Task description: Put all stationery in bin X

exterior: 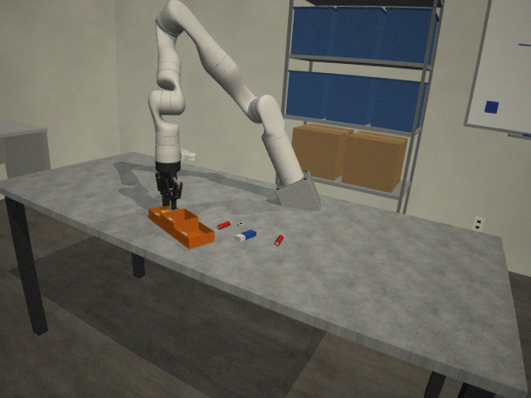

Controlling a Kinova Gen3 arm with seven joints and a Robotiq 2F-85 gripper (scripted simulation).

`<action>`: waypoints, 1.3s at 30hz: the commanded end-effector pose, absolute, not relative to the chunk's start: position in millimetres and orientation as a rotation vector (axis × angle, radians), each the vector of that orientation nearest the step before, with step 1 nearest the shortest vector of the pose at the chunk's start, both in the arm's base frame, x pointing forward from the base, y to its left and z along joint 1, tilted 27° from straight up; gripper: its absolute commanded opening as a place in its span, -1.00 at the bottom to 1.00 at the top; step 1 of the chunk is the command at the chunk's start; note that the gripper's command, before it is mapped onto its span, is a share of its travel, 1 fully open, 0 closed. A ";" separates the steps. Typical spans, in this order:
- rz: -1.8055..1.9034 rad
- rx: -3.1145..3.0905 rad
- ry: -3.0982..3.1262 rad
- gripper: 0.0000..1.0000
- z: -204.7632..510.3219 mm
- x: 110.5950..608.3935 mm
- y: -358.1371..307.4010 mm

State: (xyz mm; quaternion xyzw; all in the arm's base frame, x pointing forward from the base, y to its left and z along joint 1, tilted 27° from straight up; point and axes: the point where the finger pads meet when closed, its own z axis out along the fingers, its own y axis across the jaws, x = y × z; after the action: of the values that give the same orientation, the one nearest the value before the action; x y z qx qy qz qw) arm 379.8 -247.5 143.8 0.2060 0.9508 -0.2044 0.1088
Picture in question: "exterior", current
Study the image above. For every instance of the blue and white eraser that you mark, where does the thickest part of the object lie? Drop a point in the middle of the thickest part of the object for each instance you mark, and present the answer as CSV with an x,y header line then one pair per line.
x,y
245,235

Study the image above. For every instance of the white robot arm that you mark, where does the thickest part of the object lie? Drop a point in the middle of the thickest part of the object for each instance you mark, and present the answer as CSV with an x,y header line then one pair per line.
x,y
170,23

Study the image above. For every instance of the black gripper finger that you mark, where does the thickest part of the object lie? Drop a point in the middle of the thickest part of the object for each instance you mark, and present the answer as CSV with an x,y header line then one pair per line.
x,y
165,199
177,190

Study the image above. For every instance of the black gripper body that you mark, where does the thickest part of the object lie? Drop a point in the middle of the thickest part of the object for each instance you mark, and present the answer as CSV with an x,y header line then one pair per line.
x,y
168,170

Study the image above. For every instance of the orange rack of three bins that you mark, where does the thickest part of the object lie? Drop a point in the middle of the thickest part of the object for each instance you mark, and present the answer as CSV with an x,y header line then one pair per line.
x,y
183,226

